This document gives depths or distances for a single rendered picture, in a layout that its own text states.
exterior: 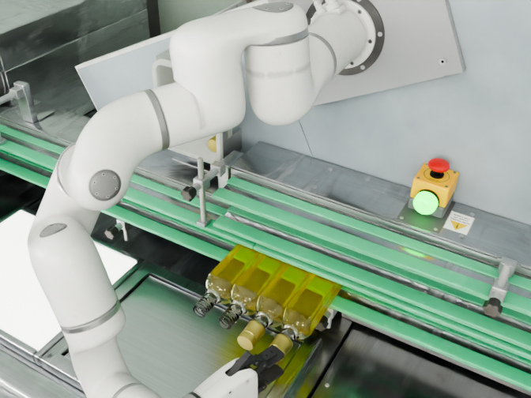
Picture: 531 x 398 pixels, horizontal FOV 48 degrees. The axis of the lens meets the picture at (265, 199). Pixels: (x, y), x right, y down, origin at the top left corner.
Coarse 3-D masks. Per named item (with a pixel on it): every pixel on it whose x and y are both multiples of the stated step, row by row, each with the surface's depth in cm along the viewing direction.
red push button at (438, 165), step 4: (432, 160) 111; (436, 160) 110; (440, 160) 110; (444, 160) 111; (428, 164) 110; (432, 164) 110; (436, 164) 109; (440, 164) 109; (444, 164) 109; (448, 164) 110; (432, 168) 109; (436, 168) 109; (440, 168) 109; (444, 168) 109; (448, 168) 109; (436, 172) 111; (440, 172) 109
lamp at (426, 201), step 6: (420, 192) 110; (426, 192) 110; (432, 192) 110; (420, 198) 109; (426, 198) 109; (432, 198) 109; (438, 198) 110; (414, 204) 110; (420, 204) 109; (426, 204) 109; (432, 204) 109; (438, 204) 110; (420, 210) 110; (426, 210) 109; (432, 210) 109
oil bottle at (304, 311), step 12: (312, 276) 117; (300, 288) 115; (312, 288) 115; (324, 288) 115; (336, 288) 118; (300, 300) 112; (312, 300) 112; (324, 300) 113; (288, 312) 110; (300, 312) 110; (312, 312) 110; (324, 312) 116; (288, 324) 109; (300, 324) 108; (312, 324) 111; (300, 336) 109
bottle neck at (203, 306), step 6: (210, 294) 115; (216, 294) 115; (204, 300) 113; (210, 300) 114; (216, 300) 115; (198, 306) 112; (204, 306) 112; (210, 306) 114; (198, 312) 114; (204, 312) 112
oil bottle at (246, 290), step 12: (252, 264) 120; (264, 264) 120; (276, 264) 120; (240, 276) 117; (252, 276) 117; (264, 276) 117; (240, 288) 114; (252, 288) 114; (264, 288) 115; (240, 300) 113; (252, 300) 113; (252, 312) 114
